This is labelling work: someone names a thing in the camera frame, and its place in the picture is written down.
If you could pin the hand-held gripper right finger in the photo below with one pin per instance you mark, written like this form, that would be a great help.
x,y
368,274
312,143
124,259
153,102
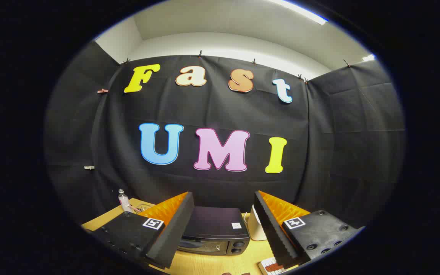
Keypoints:
x,y
271,229

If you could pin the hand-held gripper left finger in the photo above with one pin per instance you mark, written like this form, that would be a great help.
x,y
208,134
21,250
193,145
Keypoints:
x,y
180,225

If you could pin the black toaster oven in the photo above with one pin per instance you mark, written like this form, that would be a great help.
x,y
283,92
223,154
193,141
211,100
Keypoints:
x,y
212,223

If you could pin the red-brown steak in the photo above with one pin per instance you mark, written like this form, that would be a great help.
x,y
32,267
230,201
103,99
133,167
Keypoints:
x,y
274,267

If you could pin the white toaster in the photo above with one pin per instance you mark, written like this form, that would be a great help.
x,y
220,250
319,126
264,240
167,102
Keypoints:
x,y
256,229

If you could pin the white rectangular plate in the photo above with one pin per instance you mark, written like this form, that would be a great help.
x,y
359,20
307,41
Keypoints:
x,y
266,262

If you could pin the small clear plastic bottle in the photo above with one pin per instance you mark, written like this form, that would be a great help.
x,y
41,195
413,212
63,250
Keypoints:
x,y
124,202

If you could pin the black backdrop cloth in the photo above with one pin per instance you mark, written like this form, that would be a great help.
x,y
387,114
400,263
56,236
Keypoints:
x,y
212,107

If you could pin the pink clip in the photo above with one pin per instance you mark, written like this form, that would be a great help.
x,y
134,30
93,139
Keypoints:
x,y
102,91

